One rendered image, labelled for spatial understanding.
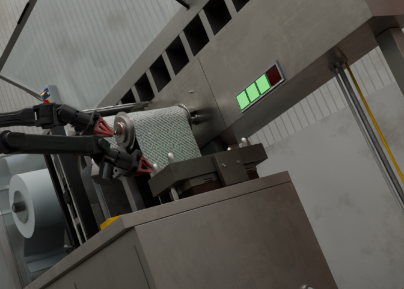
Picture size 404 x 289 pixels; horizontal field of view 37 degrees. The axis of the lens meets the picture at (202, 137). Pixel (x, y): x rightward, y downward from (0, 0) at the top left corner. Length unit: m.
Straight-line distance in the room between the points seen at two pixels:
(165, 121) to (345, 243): 3.23
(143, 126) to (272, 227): 0.59
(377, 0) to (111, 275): 1.12
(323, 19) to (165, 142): 0.72
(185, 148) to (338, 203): 3.12
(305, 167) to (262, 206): 3.33
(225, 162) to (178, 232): 0.34
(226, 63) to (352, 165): 3.09
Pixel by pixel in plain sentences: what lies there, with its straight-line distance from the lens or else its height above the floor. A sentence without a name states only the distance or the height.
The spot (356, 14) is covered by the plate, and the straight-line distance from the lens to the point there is 1.79.
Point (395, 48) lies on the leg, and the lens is 1.91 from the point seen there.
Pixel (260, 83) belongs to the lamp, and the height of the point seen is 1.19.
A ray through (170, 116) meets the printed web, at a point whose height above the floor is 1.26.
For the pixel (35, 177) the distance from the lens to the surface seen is 3.10.
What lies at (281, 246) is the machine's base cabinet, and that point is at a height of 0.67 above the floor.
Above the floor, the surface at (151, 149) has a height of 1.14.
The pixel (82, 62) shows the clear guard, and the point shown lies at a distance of 2.87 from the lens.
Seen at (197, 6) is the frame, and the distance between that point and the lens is 2.31.
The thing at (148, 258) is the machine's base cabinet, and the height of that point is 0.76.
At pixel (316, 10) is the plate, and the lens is 1.88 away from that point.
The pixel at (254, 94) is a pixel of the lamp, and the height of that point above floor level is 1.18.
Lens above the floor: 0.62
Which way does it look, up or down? 14 degrees up
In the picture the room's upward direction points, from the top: 22 degrees counter-clockwise
